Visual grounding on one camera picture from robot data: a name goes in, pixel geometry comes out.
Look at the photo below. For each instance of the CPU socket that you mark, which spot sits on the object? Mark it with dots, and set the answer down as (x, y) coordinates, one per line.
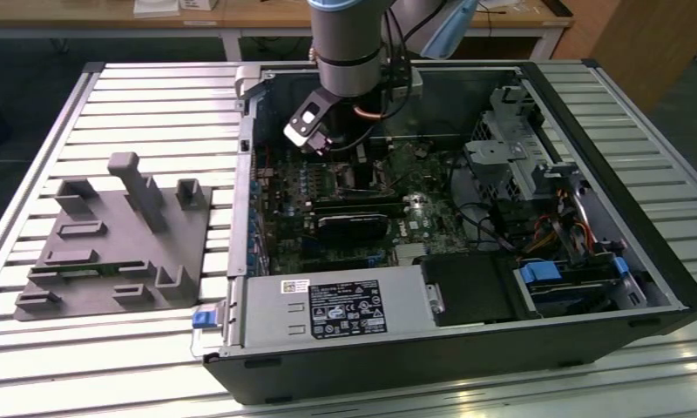
(348, 180)

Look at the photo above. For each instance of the grey case latch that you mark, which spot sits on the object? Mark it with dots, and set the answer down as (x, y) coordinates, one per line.
(246, 80)

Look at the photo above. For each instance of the green motherboard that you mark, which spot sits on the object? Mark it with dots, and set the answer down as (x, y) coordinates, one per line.
(436, 209)

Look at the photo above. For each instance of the metal drive cage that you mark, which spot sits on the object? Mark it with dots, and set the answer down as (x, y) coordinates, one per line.
(500, 130)

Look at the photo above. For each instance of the black graphics card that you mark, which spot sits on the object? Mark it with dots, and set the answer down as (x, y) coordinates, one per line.
(350, 231)

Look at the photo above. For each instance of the silver chipset heatsink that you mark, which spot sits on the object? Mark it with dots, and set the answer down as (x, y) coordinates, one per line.
(410, 252)

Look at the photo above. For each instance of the grey power supply unit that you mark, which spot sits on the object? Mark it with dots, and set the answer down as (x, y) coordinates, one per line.
(266, 305)

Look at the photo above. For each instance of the hard disk in blue carrier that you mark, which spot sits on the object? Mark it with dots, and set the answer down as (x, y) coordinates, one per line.
(540, 272)

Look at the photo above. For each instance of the grey parts rack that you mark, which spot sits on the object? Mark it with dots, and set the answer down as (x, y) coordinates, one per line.
(116, 244)

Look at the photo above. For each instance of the blue case latch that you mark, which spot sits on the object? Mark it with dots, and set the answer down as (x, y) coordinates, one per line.
(204, 318)

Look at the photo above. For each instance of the wooden cabinet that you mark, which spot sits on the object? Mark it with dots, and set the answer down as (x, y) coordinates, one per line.
(645, 43)

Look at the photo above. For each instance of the wooden desk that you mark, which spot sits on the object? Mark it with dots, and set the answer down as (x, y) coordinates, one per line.
(64, 17)

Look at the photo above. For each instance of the black PC case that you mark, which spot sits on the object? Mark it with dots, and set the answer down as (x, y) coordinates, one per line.
(441, 374)

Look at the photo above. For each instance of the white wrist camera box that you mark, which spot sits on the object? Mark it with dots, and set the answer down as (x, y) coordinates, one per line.
(309, 119)

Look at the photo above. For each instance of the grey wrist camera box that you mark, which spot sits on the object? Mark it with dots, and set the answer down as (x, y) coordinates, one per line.
(412, 82)

